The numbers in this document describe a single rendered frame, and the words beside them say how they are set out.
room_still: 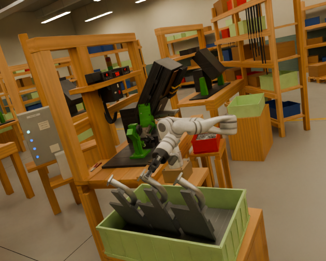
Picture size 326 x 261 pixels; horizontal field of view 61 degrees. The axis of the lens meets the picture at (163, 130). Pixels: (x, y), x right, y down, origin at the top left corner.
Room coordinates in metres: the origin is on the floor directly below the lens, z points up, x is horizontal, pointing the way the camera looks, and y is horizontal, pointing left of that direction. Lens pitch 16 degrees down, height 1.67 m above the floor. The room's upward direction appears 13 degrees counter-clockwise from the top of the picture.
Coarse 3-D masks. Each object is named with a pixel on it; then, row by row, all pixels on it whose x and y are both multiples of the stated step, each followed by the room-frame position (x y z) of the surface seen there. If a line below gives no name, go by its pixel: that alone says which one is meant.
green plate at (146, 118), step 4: (140, 104) 2.44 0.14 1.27; (148, 104) 2.40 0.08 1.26; (140, 108) 2.43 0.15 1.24; (144, 108) 2.41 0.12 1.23; (148, 108) 2.40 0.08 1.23; (140, 112) 2.42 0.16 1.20; (144, 112) 2.41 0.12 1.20; (148, 112) 2.39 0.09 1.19; (140, 116) 2.42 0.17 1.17; (144, 116) 2.40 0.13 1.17; (148, 116) 2.39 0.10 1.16; (152, 116) 2.43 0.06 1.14; (140, 120) 2.41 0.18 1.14; (144, 120) 2.39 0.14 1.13; (148, 120) 2.38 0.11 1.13; (152, 120) 2.41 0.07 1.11; (140, 124) 2.41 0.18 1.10; (144, 124) 2.39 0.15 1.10; (148, 124) 2.37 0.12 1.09
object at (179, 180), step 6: (180, 174) 1.00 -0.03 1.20; (180, 180) 0.99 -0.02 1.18; (186, 180) 1.00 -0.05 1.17; (186, 186) 0.98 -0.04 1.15; (192, 186) 0.98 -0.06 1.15; (198, 192) 0.97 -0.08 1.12; (198, 198) 0.98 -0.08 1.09; (204, 198) 0.98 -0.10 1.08; (198, 204) 1.00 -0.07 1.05; (204, 204) 0.99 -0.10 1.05
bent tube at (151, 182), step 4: (144, 172) 1.09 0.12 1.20; (140, 176) 1.06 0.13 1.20; (144, 180) 1.07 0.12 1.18; (148, 180) 1.07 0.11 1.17; (152, 180) 1.07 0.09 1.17; (152, 184) 1.06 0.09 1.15; (156, 184) 1.06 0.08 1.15; (160, 184) 1.07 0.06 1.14; (156, 188) 1.06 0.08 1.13; (160, 188) 1.06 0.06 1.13; (164, 188) 1.07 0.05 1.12; (160, 192) 1.06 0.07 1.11; (164, 192) 1.06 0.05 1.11; (164, 196) 1.07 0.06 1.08; (160, 200) 1.10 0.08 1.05; (164, 200) 1.08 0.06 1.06; (152, 204) 1.17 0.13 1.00
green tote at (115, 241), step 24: (144, 192) 1.49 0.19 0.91; (168, 192) 1.40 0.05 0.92; (216, 192) 1.25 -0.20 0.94; (240, 192) 1.19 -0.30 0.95; (120, 216) 1.28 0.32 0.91; (240, 216) 1.07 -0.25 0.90; (120, 240) 1.09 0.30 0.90; (144, 240) 1.02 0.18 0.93; (168, 240) 0.95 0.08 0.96; (240, 240) 1.02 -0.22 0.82
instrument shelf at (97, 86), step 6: (132, 72) 2.80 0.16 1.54; (138, 72) 2.91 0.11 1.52; (114, 78) 2.48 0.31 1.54; (120, 78) 2.56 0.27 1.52; (126, 78) 2.66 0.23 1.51; (96, 84) 2.21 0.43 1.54; (102, 84) 2.29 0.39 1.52; (108, 84) 2.36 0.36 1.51; (72, 90) 2.26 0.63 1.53; (78, 90) 2.24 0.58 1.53; (84, 90) 2.21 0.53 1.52; (90, 90) 2.19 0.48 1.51
